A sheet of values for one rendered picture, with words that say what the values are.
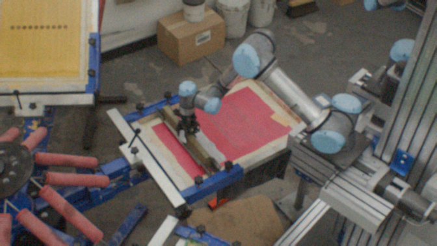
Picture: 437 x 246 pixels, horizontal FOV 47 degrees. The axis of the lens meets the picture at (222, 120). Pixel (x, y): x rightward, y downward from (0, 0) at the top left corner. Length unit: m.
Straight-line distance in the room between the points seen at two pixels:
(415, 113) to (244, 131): 0.90
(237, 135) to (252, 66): 0.77
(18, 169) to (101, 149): 1.83
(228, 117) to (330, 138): 0.87
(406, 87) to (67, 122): 2.76
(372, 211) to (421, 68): 0.58
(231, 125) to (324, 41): 2.49
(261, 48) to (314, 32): 3.18
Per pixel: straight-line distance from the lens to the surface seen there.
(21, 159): 2.08
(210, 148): 2.47
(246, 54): 1.83
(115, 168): 2.32
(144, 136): 2.51
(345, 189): 2.12
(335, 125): 1.92
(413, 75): 1.98
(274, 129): 2.60
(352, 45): 4.95
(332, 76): 4.53
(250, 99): 2.75
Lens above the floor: 2.80
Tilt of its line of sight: 45 degrees down
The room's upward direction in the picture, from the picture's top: 3 degrees clockwise
